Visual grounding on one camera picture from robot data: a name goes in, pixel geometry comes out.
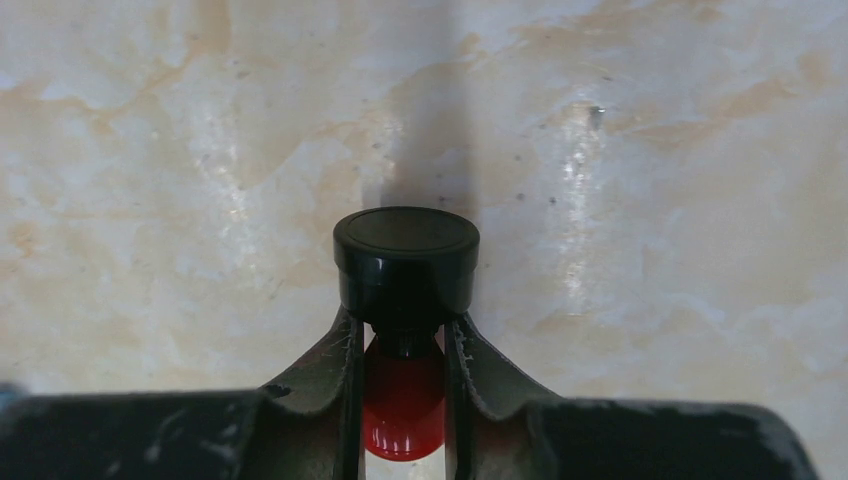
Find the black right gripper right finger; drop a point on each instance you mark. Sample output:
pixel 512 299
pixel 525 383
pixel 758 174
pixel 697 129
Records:
pixel 502 424

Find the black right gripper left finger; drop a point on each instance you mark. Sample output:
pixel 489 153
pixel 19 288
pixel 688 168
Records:
pixel 305 423

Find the red black stamp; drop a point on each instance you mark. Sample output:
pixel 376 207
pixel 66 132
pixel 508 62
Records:
pixel 405 271

